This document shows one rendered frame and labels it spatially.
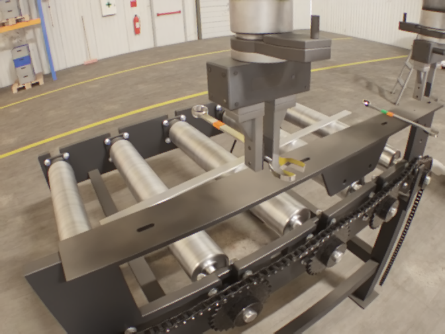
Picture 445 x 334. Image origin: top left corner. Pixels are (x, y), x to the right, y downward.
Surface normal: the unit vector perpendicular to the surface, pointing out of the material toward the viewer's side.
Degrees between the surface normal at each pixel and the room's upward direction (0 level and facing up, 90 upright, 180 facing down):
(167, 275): 0
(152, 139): 90
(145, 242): 0
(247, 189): 0
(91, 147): 90
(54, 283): 90
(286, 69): 90
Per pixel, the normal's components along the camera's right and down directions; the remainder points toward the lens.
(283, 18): 0.50, 0.44
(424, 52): -0.84, 0.32
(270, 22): 0.07, 0.53
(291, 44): -0.57, 0.46
